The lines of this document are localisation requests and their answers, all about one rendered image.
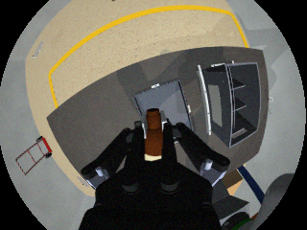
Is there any brown bottle with cream label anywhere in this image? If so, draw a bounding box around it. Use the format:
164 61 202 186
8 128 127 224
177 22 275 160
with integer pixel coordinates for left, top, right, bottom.
145 108 163 160

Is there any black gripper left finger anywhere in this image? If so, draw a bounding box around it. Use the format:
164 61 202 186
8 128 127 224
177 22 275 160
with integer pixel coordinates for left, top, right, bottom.
81 112 148 192

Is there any black crate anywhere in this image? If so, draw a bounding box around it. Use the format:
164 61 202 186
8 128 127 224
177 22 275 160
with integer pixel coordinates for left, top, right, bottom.
201 62 261 148

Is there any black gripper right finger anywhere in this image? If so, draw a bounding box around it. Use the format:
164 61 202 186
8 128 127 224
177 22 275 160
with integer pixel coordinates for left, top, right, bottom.
159 110 230 191

